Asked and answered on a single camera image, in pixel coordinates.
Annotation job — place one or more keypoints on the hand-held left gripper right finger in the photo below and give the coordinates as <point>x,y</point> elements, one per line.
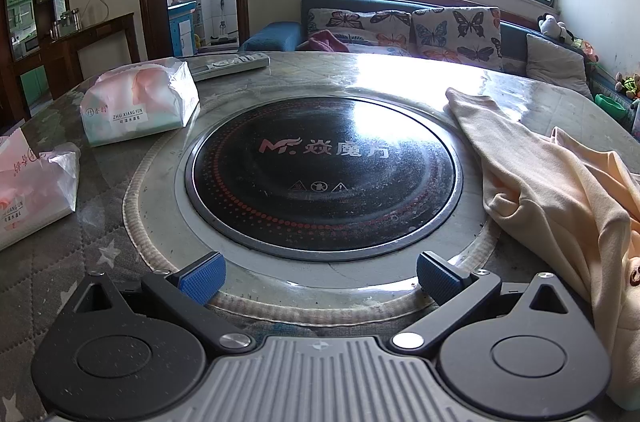
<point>440,278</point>

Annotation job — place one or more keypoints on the wooden shelf cabinet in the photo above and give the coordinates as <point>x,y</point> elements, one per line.
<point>25,27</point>

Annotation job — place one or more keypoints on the cream garment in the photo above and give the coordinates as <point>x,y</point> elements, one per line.
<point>550,202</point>

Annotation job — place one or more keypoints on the pink white tissue pack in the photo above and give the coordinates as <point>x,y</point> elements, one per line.
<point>140,102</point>
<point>30,202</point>

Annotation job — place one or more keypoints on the metal canister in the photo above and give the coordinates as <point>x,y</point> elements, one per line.
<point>70,20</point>

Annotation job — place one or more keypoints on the blue sofa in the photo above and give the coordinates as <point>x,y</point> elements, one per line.
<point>272,35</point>

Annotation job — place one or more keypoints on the dark wooden counter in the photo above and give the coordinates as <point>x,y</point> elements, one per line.
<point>100,42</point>

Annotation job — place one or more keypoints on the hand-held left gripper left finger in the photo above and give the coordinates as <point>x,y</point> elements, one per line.
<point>202,276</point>

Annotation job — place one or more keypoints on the green plastic bowl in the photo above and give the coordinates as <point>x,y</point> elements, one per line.
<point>611,106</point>

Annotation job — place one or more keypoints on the panda plush toy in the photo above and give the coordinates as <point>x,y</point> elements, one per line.
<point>552,27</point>

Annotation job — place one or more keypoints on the grey pillow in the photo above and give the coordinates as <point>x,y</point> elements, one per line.
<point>555,62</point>

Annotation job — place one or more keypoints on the pink cloth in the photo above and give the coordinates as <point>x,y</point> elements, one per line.
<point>327,41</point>

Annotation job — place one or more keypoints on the silver remote control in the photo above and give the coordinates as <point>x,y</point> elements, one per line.
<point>230,65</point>

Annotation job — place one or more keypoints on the round black induction cooktop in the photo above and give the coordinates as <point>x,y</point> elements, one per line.
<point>325,182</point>

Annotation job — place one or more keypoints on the butterfly print cushion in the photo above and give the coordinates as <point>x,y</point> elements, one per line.
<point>350,22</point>
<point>460,35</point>

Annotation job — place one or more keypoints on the colourful plush toy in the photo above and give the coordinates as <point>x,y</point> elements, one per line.
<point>586,50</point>

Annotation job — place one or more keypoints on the blue small cabinet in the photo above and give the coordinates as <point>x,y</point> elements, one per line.
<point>181,27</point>

